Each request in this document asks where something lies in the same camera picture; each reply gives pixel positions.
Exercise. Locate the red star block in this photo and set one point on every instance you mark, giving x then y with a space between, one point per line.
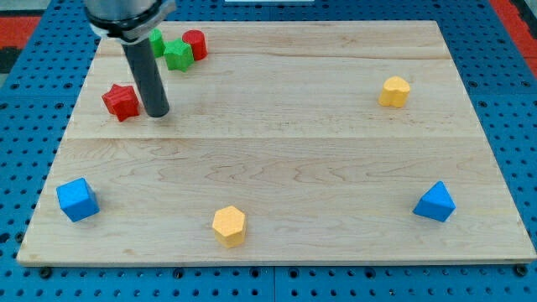
121 101

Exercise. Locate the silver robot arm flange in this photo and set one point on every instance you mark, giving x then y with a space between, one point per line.
127 21

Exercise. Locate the green star block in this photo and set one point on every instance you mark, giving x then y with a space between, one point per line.
178 55

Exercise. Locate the light wooden board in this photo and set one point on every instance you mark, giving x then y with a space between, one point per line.
282 121

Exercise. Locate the yellow hexagon block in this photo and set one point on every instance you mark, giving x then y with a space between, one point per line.
229 226

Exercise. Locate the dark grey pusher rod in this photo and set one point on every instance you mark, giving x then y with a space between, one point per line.
146 75

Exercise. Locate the red cylinder block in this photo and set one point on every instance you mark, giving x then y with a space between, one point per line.
197 41

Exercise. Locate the yellow heart block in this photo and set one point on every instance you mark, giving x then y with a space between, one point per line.
394 93

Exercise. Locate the green cylinder block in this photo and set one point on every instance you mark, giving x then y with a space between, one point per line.
156 40

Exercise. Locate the blue triangle block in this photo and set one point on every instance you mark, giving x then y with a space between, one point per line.
436 203

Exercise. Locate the blue cube block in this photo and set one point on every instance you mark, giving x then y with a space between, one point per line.
77 200

